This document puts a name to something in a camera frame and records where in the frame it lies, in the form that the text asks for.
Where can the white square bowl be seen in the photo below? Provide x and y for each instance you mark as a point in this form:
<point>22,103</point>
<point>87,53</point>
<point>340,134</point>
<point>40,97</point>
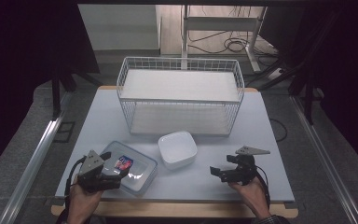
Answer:
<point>177,149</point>

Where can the aluminium rail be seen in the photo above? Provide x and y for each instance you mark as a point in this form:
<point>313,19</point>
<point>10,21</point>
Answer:
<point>34,161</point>
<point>326,161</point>

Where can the black square floor frame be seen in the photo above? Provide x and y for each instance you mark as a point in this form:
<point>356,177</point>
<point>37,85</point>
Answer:
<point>71,132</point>

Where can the person's right hand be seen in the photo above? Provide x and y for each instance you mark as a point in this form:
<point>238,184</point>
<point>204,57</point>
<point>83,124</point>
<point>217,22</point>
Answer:
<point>254,196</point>

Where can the clear plastic food container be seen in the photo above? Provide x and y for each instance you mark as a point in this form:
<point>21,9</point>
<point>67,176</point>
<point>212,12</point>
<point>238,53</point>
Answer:
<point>144,172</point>

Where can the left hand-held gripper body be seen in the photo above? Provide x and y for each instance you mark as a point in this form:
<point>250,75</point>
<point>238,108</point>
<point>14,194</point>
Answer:
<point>90,163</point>

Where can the black metal stand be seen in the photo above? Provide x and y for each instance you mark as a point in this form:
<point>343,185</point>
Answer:
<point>56,99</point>
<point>307,99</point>

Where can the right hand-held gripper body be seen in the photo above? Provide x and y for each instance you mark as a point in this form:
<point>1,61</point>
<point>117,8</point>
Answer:
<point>245,169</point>

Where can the person's left hand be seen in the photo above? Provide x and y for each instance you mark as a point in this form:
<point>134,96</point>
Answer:
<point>80,203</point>

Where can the white cabinet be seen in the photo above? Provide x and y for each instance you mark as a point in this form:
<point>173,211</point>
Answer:
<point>118,28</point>

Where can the white metal desk frame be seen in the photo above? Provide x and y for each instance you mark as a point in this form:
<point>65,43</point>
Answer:
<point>220,23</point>

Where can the white power strip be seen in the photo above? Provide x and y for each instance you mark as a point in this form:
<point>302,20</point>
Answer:
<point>276,72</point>

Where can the black curtain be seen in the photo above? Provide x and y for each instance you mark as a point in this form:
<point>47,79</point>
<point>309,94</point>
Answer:
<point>348,62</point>
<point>18,56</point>

